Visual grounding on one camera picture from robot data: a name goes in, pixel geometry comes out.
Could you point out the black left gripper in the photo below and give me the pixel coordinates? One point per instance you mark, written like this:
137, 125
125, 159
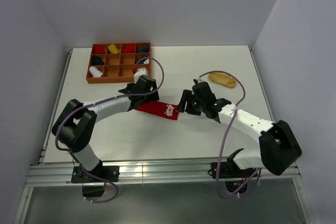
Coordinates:
151, 97

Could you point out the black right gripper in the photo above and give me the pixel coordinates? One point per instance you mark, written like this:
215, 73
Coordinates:
187, 95

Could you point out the red santa sock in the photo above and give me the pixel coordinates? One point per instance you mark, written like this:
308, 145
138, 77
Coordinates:
160, 109

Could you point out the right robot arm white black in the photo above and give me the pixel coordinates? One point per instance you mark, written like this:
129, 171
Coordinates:
278, 147

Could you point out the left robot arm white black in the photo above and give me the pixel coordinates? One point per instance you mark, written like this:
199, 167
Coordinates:
74, 127

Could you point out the black white striped rolled sock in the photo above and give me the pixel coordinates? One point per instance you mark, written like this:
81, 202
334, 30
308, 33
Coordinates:
143, 59

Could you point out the beige flat sock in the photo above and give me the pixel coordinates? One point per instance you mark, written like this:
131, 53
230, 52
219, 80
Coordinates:
222, 79

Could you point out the dark teal rolled sock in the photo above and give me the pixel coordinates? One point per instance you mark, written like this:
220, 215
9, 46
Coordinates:
143, 49

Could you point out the red rolled sock middle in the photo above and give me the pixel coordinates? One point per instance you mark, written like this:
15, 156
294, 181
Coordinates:
128, 48

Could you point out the red rolled sock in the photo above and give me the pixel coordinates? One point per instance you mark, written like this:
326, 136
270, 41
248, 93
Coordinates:
97, 49
128, 48

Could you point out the wooden compartment tray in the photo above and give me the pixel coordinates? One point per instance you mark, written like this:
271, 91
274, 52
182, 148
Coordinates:
118, 68

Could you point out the yellow rolled sock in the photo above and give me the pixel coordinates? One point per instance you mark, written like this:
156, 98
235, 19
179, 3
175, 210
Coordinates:
113, 49

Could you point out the dark navy rolled sock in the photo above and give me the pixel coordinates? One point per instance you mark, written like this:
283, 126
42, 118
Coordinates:
96, 61

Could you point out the red rolled sock left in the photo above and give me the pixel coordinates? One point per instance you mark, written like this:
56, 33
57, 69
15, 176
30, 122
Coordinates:
97, 49

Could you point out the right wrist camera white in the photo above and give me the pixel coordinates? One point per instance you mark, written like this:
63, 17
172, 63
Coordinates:
198, 80

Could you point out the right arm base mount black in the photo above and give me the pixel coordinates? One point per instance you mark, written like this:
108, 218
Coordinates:
230, 170

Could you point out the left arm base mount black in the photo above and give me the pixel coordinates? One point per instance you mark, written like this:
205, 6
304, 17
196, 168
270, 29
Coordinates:
93, 185

